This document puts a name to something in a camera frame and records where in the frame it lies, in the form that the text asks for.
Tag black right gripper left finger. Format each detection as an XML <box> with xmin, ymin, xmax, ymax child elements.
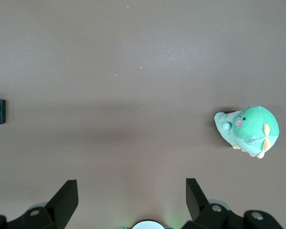
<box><xmin>0</xmin><ymin>179</ymin><xmax>79</xmax><ymax>229</ymax></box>

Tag green plush dinosaur toy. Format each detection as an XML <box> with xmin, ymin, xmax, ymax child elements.
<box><xmin>214</xmin><ymin>105</ymin><xmax>280</xmax><ymax>159</ymax></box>

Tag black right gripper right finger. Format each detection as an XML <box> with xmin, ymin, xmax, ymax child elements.
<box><xmin>182</xmin><ymin>177</ymin><xmax>286</xmax><ymax>229</ymax></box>

